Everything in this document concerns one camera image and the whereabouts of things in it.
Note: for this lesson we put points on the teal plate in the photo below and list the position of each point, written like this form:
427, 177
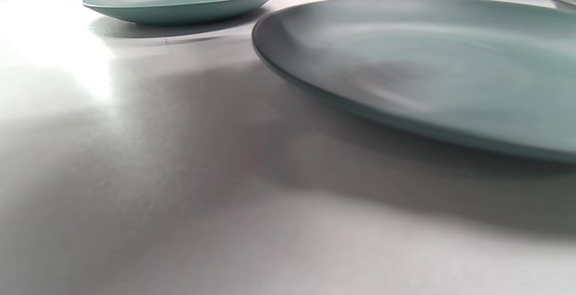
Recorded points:
180, 4
427, 70

